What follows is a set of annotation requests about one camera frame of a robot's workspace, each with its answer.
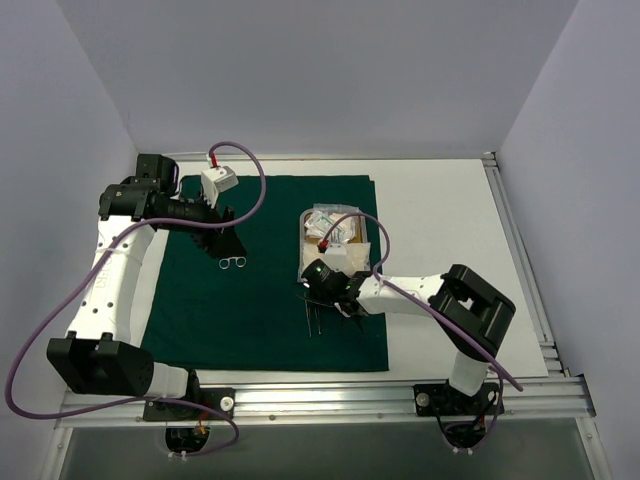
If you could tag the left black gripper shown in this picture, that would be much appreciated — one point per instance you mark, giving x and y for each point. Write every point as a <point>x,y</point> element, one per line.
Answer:
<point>215,230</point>

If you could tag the curved pointed silver tweezers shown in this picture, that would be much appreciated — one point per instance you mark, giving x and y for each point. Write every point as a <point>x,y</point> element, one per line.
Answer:
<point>317,316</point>

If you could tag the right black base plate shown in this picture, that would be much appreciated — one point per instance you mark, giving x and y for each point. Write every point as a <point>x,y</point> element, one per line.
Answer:
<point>440,399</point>

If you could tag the aluminium rail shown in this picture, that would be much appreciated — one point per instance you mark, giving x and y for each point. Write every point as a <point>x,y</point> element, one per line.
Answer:
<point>528,284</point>
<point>542,398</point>

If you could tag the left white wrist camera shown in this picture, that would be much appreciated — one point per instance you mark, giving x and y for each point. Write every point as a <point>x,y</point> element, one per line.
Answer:
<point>217,180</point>

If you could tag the aluminium right side rail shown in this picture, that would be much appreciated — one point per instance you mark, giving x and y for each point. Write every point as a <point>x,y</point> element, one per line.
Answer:
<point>528,284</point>

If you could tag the white green suture packet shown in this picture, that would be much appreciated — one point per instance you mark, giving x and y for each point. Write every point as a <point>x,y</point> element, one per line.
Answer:
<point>320,222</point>

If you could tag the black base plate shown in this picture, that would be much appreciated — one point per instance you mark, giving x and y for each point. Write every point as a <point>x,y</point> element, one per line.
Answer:
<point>440,399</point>
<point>210,404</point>

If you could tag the green surgical cloth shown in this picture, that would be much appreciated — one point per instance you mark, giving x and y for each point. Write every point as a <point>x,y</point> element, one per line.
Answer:
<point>253,318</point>

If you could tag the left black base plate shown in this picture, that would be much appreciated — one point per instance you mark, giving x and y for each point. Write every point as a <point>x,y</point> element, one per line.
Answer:
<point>210,404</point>

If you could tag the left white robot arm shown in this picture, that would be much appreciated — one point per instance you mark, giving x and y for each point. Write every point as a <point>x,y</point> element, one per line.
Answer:
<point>97,356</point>

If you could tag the white gauze pad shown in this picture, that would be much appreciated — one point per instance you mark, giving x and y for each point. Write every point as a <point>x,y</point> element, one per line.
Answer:
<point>357,257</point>

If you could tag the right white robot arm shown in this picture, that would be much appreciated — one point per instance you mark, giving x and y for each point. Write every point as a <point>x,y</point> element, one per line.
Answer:
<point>473,314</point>

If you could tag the silver instrument tray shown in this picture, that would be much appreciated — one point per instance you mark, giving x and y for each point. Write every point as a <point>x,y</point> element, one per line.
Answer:
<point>309,245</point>

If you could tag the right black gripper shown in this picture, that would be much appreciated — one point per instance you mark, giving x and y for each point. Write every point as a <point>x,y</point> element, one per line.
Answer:
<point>326,301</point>

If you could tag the aluminium front rail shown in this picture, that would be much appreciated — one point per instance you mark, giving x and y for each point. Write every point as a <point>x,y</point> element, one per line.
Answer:
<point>542,398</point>

